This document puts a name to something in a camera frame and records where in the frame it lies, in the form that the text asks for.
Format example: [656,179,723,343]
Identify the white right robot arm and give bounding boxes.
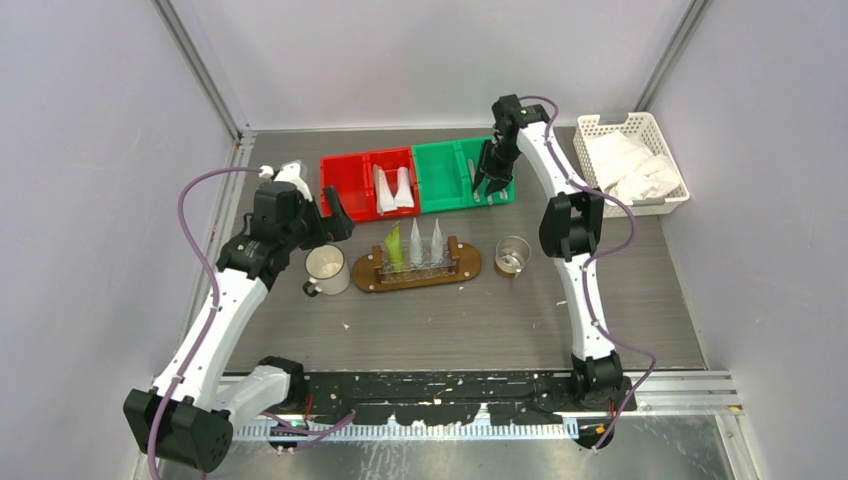
[472,94,624,411]

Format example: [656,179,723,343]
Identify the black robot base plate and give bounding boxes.
[267,370,631,426]

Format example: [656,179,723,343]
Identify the green plastic bin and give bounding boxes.
[412,140,469,214]
[456,137,515,208]

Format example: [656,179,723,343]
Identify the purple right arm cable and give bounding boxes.
[517,95,658,453]

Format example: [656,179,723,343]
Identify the white crumpled cloth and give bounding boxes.
[585,131,682,203]

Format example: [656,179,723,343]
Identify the grey toothpaste tube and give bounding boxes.
[430,219,445,265]

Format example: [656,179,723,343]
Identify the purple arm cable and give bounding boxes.
[517,95,658,453]
[145,165,359,480]

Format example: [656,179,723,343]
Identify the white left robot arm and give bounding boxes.
[123,161,354,479]

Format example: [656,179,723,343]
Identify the white toothpaste tube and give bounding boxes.
[394,167,415,209]
[409,218,424,268]
[373,165,397,216]

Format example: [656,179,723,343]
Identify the red plastic bin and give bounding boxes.
[366,147,421,220]
[320,153,377,223]

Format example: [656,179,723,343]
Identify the white enamel mug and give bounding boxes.
[302,244,350,297]

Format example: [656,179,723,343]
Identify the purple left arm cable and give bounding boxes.
[145,165,359,480]

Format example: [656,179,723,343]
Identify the shiny metal cup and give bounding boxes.
[494,236,531,279]

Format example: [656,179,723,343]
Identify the brown oval wooden tray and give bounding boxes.
[351,237,483,294]

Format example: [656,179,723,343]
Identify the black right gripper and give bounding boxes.
[474,138,521,196]

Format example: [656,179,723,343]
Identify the clear acrylic wooden rack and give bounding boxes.
[365,238,460,285]

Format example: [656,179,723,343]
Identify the white perforated plastic basket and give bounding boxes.
[573,112,690,216]

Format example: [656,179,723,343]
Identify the lime green toothpaste tube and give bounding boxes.
[384,226,404,272]

